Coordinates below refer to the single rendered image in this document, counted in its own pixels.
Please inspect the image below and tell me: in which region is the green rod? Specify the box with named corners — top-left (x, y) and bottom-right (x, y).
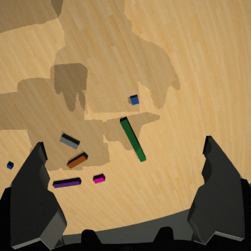
top-left (120, 117), bottom-right (146, 162)

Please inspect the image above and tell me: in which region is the small magenta block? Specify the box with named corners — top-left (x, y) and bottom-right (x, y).
top-left (93, 174), bottom-right (105, 183)

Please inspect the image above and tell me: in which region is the small blue cube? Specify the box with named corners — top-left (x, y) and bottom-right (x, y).
top-left (7, 162), bottom-right (14, 169)
top-left (130, 95), bottom-right (139, 105)

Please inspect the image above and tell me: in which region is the orange rod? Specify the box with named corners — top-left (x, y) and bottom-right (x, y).
top-left (67, 152), bottom-right (88, 169)

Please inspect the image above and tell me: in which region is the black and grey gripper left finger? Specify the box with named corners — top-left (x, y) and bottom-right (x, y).
top-left (0, 142), bottom-right (67, 251)

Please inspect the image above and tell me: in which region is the purple rod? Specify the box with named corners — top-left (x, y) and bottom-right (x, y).
top-left (52, 177), bottom-right (82, 188)

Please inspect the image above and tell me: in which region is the grey rod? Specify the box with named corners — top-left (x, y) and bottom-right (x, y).
top-left (59, 133), bottom-right (80, 150)

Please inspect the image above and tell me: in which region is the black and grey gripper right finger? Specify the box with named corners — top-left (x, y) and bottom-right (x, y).
top-left (188, 135), bottom-right (251, 251)

